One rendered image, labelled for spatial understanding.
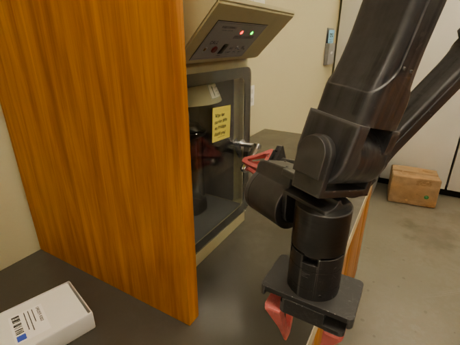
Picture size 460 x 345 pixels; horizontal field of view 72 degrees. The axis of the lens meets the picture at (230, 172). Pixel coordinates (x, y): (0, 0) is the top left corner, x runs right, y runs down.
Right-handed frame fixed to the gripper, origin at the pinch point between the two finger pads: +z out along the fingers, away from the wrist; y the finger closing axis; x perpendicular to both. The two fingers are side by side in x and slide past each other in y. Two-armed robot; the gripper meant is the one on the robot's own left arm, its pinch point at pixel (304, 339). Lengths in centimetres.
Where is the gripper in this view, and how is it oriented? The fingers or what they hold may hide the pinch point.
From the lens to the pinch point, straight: 46.0
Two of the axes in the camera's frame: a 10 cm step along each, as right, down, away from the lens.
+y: -8.6, -2.0, 4.6
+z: -0.1, 9.2, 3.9
